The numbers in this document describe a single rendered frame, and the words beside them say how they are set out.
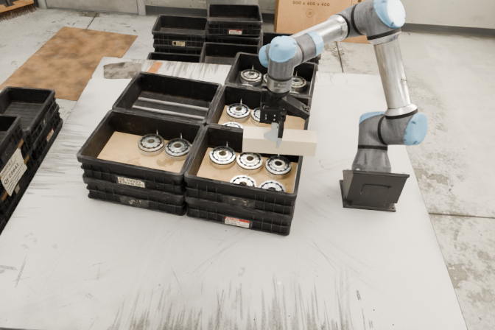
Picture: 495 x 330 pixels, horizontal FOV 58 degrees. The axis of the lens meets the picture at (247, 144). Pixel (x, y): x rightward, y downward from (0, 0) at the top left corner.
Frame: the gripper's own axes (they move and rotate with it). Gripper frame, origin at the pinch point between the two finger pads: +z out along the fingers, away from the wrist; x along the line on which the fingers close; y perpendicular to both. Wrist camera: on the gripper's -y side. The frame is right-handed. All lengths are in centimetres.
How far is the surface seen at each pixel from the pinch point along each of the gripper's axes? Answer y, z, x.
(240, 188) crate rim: 11.9, 16.3, 8.3
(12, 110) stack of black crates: 151, 70, -93
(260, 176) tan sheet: 4.8, 25.8, -7.4
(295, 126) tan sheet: -9.6, 25.9, -39.6
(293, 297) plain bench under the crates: -8, 39, 35
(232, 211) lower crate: 14.4, 30.7, 6.8
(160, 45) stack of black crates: 81, 71, -184
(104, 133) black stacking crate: 67, 20, -20
